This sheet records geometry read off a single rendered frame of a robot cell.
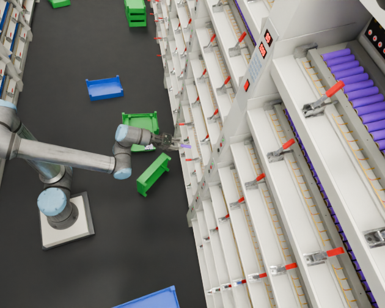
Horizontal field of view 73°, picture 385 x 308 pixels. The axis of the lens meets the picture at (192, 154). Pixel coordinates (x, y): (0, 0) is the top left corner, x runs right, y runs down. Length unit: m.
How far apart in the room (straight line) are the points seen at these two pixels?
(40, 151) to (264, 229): 0.97
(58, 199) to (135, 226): 0.58
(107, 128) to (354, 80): 2.02
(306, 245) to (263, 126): 0.34
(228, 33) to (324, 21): 0.47
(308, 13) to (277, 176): 0.39
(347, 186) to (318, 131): 0.12
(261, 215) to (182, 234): 1.15
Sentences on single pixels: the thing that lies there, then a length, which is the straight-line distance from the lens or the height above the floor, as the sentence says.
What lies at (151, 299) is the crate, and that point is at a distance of 1.42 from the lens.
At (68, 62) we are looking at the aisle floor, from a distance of 3.02.
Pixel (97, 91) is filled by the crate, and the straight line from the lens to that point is 2.67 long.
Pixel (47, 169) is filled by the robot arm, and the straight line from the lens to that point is 1.67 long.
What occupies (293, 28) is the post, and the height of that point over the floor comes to 1.59.
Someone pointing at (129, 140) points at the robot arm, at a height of 0.75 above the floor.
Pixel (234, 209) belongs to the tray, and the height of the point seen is 0.93.
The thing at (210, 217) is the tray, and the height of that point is 0.55.
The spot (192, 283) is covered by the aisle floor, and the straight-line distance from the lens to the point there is 1.93.
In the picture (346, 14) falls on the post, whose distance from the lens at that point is 0.74.
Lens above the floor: 1.90
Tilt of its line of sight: 57 degrees down
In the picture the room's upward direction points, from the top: 16 degrees clockwise
